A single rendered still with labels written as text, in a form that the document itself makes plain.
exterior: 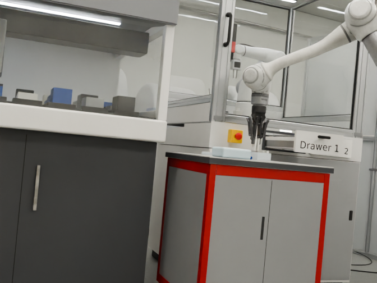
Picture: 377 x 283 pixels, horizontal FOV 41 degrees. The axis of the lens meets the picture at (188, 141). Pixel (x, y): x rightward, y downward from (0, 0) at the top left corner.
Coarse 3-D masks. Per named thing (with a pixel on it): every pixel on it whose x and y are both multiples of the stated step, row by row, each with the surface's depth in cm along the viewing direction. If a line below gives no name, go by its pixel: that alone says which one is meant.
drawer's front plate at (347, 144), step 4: (344, 140) 301; (348, 140) 302; (344, 144) 302; (348, 144) 303; (344, 148) 302; (348, 148) 303; (344, 152) 302; (348, 152) 303; (336, 156) 299; (340, 156) 300; (344, 156) 302; (348, 156) 303
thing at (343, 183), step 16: (160, 144) 353; (160, 160) 350; (272, 160) 286; (288, 160) 290; (304, 160) 294; (320, 160) 298; (336, 160) 302; (160, 176) 346; (336, 176) 302; (352, 176) 306; (160, 192) 343; (336, 192) 302; (352, 192) 306; (160, 208) 340; (336, 208) 302; (352, 208) 307; (160, 224) 337; (336, 224) 303; (352, 224) 307; (336, 240) 303; (352, 240) 307; (336, 256) 303; (336, 272) 303
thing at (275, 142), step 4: (268, 136) 282; (272, 136) 278; (276, 136) 274; (280, 136) 270; (268, 140) 281; (272, 140) 277; (276, 140) 273; (280, 140) 269; (284, 140) 265; (288, 140) 262; (292, 140) 258; (268, 144) 280; (272, 144) 276; (276, 144) 273; (280, 144) 269; (284, 144) 265; (288, 144) 261; (292, 144) 258; (280, 148) 284; (284, 148) 271; (288, 148) 261; (292, 148) 258
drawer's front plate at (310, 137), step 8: (296, 136) 252; (304, 136) 254; (312, 136) 256; (336, 136) 261; (296, 144) 252; (304, 144) 254; (320, 144) 257; (328, 144) 259; (336, 144) 261; (304, 152) 254; (312, 152) 256; (320, 152) 257; (328, 152) 259; (336, 152) 261
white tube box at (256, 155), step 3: (252, 153) 256; (255, 153) 253; (258, 153) 252; (261, 153) 253; (264, 153) 254; (267, 153) 254; (270, 153) 255; (252, 156) 255; (255, 156) 253; (258, 156) 252; (261, 156) 253; (264, 156) 254; (267, 156) 254; (270, 156) 255; (258, 159) 252; (261, 159) 253; (264, 159) 254; (267, 159) 255; (270, 159) 255
